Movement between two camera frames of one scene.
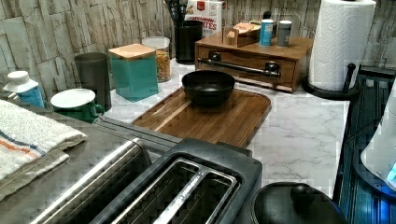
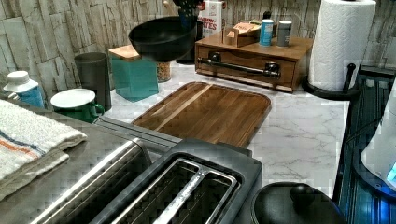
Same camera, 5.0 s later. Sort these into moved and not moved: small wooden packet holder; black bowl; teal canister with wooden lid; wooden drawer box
Moved: black bowl
Not moved: small wooden packet holder; teal canister with wooden lid; wooden drawer box
